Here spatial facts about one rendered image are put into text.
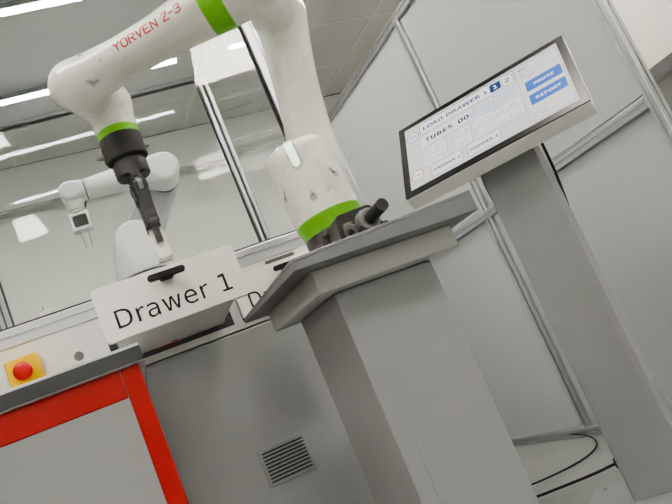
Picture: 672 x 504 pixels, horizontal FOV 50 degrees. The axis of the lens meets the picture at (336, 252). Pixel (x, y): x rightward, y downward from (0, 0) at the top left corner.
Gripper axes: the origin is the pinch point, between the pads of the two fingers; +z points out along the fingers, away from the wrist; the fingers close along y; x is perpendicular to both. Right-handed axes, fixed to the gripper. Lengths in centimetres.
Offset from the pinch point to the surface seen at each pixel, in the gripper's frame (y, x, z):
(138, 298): 10.9, -8.7, 11.7
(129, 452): 36, -19, 39
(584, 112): 16, 102, 6
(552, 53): 4, 111, -15
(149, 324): 10.9, -8.5, 17.3
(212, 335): -22.8, 6.2, 19.2
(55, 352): -22.9, -28.4, 10.0
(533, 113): 6, 96, 0
